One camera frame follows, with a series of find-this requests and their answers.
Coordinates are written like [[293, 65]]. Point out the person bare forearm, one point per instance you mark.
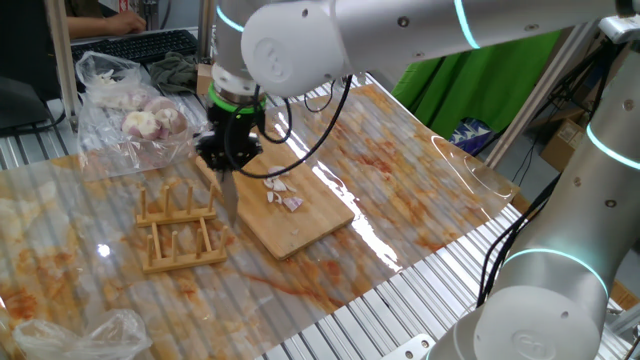
[[87, 27]]

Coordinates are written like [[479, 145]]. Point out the grey metal stand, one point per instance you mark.
[[150, 15]]

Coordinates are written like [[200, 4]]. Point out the black keyboard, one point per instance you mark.
[[135, 47]]

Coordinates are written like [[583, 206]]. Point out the marble pattern plastic sheet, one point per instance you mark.
[[75, 240]]

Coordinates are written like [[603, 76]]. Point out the bamboo cutting board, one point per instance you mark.
[[300, 225]]

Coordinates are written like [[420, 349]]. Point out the silver metal clamp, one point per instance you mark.
[[620, 27]]

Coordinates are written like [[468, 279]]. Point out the wooden peg rack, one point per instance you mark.
[[180, 261]]

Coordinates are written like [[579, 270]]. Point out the peeled white purple onion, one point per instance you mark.
[[142, 125], [160, 104], [172, 120], [138, 99]]

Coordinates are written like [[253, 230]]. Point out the grey green cloth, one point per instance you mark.
[[172, 72]]

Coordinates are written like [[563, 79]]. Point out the white onion slice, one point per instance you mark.
[[279, 185]]

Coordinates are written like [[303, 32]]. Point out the thin white onion sliver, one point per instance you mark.
[[291, 188]]

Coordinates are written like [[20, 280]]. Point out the small white onion wedge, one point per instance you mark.
[[269, 197], [268, 183]]

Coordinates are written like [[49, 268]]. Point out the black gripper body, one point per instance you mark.
[[235, 127]]

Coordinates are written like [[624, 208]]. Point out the person torso dark shirt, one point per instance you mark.
[[82, 7]]

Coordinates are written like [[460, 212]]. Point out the curved white onion sliver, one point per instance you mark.
[[278, 198]]

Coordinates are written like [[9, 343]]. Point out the dark grey chair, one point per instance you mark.
[[22, 105]]

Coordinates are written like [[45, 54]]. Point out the black tripod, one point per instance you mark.
[[575, 80]]

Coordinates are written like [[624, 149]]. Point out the steel kitchen knife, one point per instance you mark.
[[230, 195]]

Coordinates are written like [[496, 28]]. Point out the small cardboard box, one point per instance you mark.
[[203, 80]]

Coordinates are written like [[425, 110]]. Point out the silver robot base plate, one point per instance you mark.
[[410, 350]]

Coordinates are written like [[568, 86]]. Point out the person bare hand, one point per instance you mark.
[[127, 22]]

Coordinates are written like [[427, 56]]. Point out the aluminium frame post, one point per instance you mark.
[[540, 100], [62, 60], [206, 30]]

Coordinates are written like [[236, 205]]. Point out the labelled cardboard box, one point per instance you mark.
[[562, 145]]

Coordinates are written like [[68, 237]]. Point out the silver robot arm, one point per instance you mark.
[[400, 30]]

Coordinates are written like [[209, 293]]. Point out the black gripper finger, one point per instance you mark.
[[210, 152], [247, 152]]

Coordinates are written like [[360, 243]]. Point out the crumpled clear plastic bag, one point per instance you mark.
[[80, 340], [95, 75]]

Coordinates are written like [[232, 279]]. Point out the blue white patterned bag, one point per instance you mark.
[[467, 135]]

